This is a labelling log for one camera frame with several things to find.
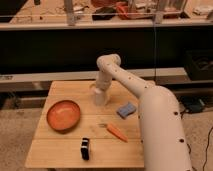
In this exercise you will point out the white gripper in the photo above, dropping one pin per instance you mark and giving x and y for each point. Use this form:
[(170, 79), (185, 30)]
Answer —
[(103, 82)]

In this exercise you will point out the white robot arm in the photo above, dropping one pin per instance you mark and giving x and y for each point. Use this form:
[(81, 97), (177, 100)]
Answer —
[(164, 143)]

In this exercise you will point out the black eraser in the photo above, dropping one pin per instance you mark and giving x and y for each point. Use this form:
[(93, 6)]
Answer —
[(85, 148)]

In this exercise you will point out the blue sponge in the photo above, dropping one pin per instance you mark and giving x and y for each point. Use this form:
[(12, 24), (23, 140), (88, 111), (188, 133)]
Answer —
[(126, 110)]

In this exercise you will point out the orange toy carrot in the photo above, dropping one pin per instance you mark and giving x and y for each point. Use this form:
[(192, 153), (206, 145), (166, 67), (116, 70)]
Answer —
[(115, 131)]

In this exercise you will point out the orange bowl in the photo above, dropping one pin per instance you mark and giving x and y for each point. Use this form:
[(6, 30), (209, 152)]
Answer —
[(63, 115)]

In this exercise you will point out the wooden table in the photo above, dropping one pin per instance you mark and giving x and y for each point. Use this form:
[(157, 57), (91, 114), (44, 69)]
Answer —
[(50, 149)]

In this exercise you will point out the black object on shelf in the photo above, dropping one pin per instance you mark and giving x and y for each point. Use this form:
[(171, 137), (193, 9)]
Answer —
[(104, 13)]

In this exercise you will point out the orange container on shelf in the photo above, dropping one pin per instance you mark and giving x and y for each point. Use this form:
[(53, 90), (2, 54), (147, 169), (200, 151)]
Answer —
[(127, 10)]

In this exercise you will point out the metal frame post left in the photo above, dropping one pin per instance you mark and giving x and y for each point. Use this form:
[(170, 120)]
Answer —
[(69, 12)]

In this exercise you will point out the metal frame post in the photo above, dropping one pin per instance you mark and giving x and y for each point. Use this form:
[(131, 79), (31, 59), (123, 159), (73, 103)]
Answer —
[(158, 17), (69, 12)]

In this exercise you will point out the metal frame post right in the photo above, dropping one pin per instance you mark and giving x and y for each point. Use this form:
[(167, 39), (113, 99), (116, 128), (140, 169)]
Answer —
[(158, 17)]

